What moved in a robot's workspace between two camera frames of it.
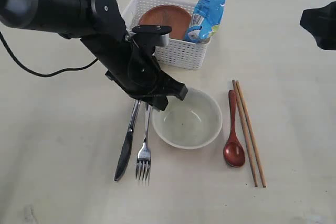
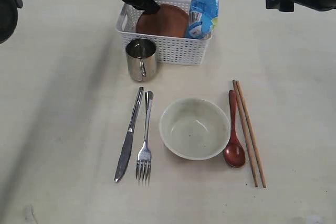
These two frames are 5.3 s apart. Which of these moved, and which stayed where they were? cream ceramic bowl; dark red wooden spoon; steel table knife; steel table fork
Moved: cream ceramic bowl
Stayed: dark red wooden spoon; steel table knife; steel table fork
